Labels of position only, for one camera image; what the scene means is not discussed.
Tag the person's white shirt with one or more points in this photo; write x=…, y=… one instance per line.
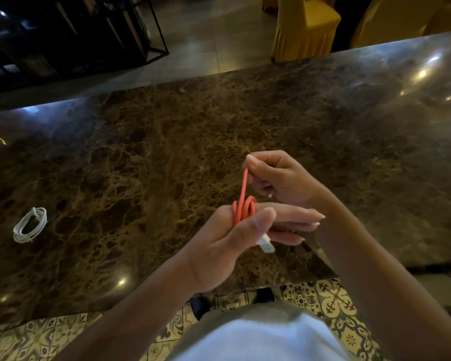
x=263, y=342

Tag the person's right forearm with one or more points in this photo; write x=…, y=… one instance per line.
x=383, y=289

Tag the person's dark shoe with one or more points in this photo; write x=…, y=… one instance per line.
x=265, y=295
x=200, y=306

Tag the yellow covered chair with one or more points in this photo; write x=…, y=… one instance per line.
x=270, y=1
x=304, y=33
x=394, y=22

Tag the person's left hand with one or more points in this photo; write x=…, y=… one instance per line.
x=218, y=251

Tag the person's right hand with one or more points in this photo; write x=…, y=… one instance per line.
x=285, y=180

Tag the black metal shelf rack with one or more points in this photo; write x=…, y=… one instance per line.
x=71, y=37

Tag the person's left forearm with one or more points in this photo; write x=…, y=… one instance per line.
x=135, y=319

